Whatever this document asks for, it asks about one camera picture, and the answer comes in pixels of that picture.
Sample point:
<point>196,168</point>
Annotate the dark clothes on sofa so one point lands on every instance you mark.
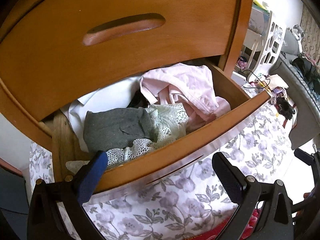
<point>309,73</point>

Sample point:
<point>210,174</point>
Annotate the grey sock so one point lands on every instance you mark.
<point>117,128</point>

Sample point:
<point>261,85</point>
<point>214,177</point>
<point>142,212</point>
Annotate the pink floral garment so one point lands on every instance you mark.
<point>190,85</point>

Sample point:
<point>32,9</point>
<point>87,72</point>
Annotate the grey sofa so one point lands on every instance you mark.
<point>307,120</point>

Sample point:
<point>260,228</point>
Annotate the floral grey white quilt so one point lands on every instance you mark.
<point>193,200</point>

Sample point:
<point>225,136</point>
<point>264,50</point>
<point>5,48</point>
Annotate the white lattice shelf rack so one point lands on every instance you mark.
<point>262,44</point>

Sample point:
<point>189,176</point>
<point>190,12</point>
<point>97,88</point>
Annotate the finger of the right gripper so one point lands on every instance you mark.
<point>310,160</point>

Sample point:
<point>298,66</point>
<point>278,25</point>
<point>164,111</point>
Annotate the dark panel board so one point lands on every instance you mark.
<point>14,206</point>

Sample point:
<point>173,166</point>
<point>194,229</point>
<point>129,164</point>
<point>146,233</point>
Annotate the wooden nightstand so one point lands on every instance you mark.
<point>58,139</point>

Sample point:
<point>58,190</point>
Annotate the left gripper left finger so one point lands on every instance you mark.
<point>44,218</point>

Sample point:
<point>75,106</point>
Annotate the white cloth garment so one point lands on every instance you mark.
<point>116,95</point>

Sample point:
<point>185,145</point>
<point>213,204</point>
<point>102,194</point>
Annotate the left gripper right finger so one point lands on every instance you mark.
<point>275,219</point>

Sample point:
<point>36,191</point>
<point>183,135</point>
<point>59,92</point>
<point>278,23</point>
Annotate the person's right hand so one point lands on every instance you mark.
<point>304,206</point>

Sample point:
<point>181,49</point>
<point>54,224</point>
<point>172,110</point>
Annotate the colourful clutter pile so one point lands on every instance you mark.
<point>277,88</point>

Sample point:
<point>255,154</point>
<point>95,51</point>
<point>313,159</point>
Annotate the white lace garment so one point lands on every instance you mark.
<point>169,123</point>

